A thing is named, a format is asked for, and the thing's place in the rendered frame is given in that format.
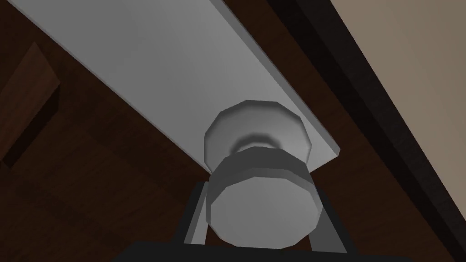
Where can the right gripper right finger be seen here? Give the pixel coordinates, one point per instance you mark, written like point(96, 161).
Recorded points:
point(329, 229)

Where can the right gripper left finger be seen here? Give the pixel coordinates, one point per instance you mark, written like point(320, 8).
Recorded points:
point(196, 218)

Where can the grey round door knob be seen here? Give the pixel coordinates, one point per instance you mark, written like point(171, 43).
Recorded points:
point(262, 196)

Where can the dark brown wooden door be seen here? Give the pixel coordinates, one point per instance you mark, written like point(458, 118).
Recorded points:
point(109, 189)

